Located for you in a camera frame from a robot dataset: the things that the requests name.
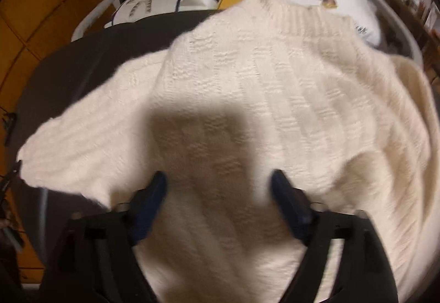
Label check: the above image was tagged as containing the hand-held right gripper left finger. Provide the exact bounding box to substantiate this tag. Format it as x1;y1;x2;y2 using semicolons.
41;170;169;303

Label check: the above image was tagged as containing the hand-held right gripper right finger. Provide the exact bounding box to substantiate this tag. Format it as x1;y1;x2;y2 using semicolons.
270;169;399;303

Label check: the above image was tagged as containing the white knit sweater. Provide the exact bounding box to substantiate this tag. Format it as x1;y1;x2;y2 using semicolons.
17;0;435;303

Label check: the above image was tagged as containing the dark leather round ottoman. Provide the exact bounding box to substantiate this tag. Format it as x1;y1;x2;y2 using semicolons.
7;9;224;290

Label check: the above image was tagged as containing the white deer print pillow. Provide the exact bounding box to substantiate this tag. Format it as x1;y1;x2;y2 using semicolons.
247;0;382;47

